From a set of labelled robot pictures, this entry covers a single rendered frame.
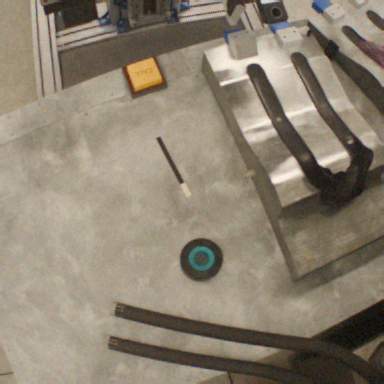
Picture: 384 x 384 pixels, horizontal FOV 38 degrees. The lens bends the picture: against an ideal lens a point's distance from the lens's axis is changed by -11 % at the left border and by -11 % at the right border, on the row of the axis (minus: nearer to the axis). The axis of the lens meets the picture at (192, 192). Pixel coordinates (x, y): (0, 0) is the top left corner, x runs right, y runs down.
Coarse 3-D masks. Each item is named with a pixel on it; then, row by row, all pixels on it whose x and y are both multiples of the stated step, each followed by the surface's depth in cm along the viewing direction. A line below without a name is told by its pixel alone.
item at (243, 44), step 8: (224, 32) 126; (232, 32) 125; (240, 32) 122; (248, 32) 121; (224, 40) 127; (232, 40) 120; (240, 40) 120; (248, 40) 120; (232, 48) 123; (240, 48) 121; (248, 48) 122; (256, 48) 122; (240, 56) 122; (248, 56) 123
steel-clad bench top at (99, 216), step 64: (192, 64) 132; (0, 128) 126; (64, 128) 126; (128, 128) 127; (192, 128) 128; (0, 192) 122; (64, 192) 122; (128, 192) 123; (192, 192) 123; (256, 192) 124; (0, 256) 117; (64, 256) 118; (128, 256) 119; (256, 256) 120; (0, 320) 113; (64, 320) 114; (128, 320) 115; (256, 320) 116; (320, 320) 117
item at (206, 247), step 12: (192, 240) 117; (204, 240) 117; (192, 252) 116; (204, 252) 117; (216, 252) 117; (180, 264) 117; (192, 264) 116; (216, 264) 116; (192, 276) 115; (204, 276) 115
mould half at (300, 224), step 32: (224, 64) 123; (288, 64) 123; (320, 64) 124; (224, 96) 122; (256, 96) 121; (288, 96) 122; (256, 128) 119; (320, 128) 118; (352, 128) 117; (256, 160) 116; (288, 160) 113; (320, 160) 112; (288, 192) 110; (288, 224) 116; (320, 224) 116; (352, 224) 117; (288, 256) 116; (320, 256) 114
